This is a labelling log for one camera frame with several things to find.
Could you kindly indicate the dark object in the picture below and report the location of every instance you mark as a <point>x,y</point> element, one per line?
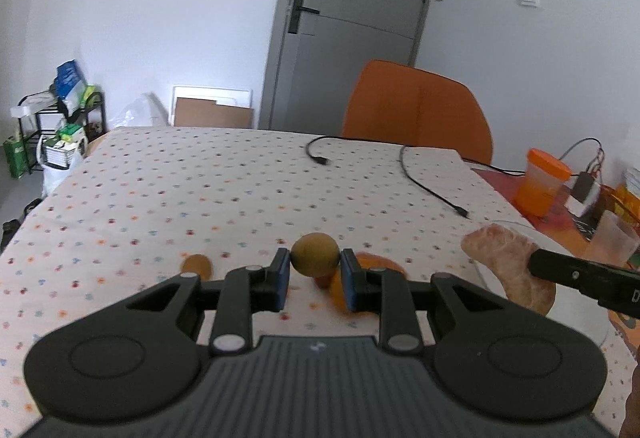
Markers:
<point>12,228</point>

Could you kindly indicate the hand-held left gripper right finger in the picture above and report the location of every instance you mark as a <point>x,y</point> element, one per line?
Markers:
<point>348,280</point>

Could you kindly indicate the flat white box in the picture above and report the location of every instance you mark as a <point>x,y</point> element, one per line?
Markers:
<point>30,107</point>

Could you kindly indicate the light green package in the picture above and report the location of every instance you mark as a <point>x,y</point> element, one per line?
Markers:
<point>88,94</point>

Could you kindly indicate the white plate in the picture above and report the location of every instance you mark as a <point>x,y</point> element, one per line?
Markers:
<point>575,318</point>

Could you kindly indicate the dark green box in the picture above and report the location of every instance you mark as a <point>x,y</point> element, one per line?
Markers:
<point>15,157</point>

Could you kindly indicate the blue package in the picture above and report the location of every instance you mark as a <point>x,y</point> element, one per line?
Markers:
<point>67,80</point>

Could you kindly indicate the black metal rack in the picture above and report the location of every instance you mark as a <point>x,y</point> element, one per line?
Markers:
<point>38,130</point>

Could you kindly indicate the large orange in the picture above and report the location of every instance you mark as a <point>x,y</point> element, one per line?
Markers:
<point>380,262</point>

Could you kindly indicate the orange chair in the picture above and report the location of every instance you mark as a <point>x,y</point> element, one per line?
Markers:
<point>415,108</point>

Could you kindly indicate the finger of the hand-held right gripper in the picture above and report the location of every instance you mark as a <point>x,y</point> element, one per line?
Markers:
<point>565,270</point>

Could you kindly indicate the black power adapter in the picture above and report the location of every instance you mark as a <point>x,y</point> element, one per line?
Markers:
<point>582,186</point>

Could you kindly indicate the clear plastic bag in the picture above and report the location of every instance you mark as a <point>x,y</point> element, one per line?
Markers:
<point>135,110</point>

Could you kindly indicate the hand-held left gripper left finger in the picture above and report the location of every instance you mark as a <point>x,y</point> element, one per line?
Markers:
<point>282,278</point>

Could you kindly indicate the clear ribbed plastic cup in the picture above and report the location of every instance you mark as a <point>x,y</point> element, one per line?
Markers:
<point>612,238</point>

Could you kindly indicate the white charger block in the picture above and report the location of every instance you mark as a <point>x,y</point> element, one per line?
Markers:
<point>577,207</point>

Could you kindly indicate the brown kiwi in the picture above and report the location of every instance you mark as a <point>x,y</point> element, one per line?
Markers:
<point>196,266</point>
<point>314,255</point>

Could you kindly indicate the white plastic bag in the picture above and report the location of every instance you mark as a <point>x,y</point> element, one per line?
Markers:
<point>55,178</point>

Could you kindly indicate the cardboard sheet with white board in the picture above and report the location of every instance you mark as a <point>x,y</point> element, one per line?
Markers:
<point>210,92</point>

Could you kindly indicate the orange lidded container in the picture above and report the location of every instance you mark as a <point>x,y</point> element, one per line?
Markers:
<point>540,183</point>

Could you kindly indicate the brown cardboard sheet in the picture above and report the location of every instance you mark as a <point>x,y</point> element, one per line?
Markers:
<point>210,114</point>

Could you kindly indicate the green and white box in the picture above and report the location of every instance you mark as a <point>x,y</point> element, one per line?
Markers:
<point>62,147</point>

